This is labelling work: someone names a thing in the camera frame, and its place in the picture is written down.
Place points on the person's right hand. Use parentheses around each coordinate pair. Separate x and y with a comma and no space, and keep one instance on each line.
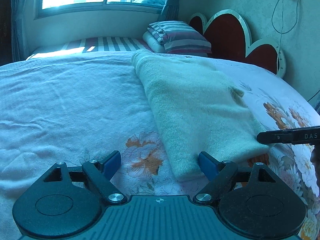
(315,160)

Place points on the striped folded quilt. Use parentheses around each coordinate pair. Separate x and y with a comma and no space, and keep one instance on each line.
(177,37)

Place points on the white pillow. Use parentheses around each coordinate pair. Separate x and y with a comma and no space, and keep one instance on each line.
(157,48)

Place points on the left blue curtain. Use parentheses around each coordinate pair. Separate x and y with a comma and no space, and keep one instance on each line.
(18,37)

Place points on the striped bed sheet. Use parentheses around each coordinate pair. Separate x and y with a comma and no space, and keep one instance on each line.
(88,45)

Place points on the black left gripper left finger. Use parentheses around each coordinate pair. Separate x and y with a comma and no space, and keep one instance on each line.
(66,201)

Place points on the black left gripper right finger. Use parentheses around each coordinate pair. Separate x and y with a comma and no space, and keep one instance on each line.
(247,203)

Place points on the white floral blanket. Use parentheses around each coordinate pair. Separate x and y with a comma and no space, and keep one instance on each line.
(76,108)

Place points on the cream knitted sweater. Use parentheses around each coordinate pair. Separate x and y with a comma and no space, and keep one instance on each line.
(197,108)

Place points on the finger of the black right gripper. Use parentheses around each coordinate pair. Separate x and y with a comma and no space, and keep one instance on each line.
(279,136)

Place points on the red heart-shaped headboard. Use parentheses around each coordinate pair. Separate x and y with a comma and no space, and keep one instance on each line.
(230,39)

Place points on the bedding on window sill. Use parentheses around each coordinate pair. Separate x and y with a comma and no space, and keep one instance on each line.
(159,3)

